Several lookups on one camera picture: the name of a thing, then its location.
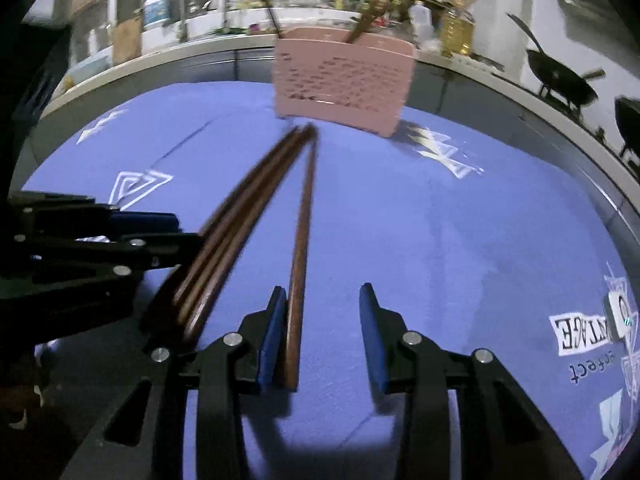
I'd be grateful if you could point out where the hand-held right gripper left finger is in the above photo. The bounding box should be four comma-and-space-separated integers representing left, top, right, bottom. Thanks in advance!
60, 285, 291, 480

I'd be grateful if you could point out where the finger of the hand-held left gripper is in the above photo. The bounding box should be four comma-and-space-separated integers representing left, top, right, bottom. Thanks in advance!
0, 232, 205, 333
7, 191, 182, 235

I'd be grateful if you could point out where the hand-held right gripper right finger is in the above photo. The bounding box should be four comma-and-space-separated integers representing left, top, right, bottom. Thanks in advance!
359, 282, 586, 480

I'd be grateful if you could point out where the brown wooden chopstick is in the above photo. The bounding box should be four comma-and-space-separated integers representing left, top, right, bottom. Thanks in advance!
185, 125, 319, 348
281, 135, 319, 392
170, 127, 306, 311
177, 126, 312, 331

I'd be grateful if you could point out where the pink perforated plastic basket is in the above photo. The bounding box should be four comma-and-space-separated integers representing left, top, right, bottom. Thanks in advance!
272, 26, 420, 137

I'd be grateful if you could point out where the bundle of brown chopsticks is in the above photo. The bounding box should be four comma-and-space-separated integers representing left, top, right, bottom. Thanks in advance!
245, 0, 391, 45

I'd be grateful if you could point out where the blue printed cloth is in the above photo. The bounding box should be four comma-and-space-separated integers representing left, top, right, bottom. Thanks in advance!
22, 82, 640, 480

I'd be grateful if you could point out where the kitchen counter with grey cabinets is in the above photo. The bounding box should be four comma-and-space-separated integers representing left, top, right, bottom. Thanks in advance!
40, 35, 640, 211

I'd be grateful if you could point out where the wooden cutting board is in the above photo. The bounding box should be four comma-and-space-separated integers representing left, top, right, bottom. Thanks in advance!
111, 17, 143, 63

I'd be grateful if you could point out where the white canister with blue label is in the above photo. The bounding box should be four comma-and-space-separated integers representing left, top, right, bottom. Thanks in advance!
141, 0, 177, 41

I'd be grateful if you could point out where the chrome angular faucet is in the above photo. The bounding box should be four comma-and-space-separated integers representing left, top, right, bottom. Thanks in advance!
135, 0, 188, 41

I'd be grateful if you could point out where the white square device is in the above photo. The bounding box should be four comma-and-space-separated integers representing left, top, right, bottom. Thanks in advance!
602, 292, 638, 343

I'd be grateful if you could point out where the black gas stove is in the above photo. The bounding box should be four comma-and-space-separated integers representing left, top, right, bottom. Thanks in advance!
535, 82, 640, 181

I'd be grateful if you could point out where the yellow cooking oil bottle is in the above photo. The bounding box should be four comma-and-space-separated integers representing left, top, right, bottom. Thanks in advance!
440, 7, 476, 56

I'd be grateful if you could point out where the white plastic jug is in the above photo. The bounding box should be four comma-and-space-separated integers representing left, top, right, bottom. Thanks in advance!
409, 2, 435, 41

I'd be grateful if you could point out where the black frying pan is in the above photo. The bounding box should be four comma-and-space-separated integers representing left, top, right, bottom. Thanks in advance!
506, 12, 601, 106

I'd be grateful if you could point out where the black wok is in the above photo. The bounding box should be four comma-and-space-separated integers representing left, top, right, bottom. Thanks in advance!
614, 97, 640, 161

